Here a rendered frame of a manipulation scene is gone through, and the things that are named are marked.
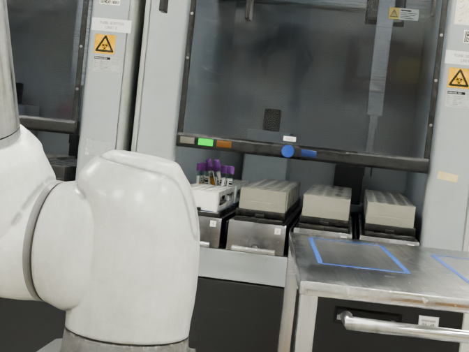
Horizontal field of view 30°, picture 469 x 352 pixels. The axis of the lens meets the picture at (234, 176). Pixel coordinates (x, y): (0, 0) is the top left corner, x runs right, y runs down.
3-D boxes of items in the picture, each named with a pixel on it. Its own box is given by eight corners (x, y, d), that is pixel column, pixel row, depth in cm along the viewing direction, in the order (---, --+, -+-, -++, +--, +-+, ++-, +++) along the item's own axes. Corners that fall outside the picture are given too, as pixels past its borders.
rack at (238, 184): (215, 197, 271) (217, 177, 270) (247, 200, 269) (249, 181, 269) (198, 204, 241) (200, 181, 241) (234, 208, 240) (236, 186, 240)
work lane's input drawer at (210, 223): (209, 217, 275) (211, 188, 274) (252, 222, 273) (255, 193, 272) (157, 244, 203) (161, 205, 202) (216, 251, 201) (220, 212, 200)
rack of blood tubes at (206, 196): (197, 204, 240) (199, 181, 239) (233, 208, 238) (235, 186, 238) (174, 213, 210) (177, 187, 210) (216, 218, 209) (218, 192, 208)
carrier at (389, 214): (413, 232, 208) (416, 207, 208) (413, 232, 206) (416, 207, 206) (363, 225, 210) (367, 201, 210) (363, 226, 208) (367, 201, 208)
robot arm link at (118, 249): (167, 354, 99) (188, 160, 98) (21, 328, 103) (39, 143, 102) (206, 326, 115) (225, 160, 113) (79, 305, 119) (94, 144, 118)
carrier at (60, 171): (66, 190, 220) (68, 166, 219) (63, 191, 218) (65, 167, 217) (21, 185, 221) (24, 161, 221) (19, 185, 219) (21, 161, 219)
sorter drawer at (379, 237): (354, 235, 269) (358, 206, 268) (400, 240, 267) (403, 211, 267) (355, 269, 197) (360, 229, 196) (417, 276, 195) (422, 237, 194)
